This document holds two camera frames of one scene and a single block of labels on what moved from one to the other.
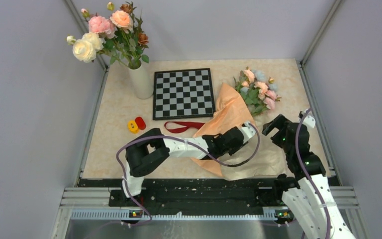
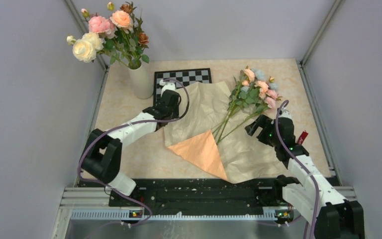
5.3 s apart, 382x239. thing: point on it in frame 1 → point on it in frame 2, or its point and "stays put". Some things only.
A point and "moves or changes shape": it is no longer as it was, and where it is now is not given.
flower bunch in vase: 120,36 stays put
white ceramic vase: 142,79 stays put
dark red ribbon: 188,125 moves or changes shape
